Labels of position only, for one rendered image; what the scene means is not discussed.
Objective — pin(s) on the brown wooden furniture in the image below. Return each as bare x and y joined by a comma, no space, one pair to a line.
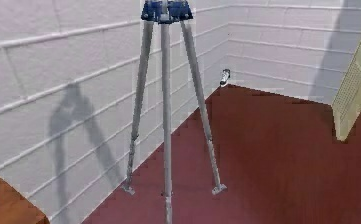
8,206

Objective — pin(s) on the grey tripod with blue head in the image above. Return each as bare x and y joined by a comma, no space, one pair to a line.
166,100

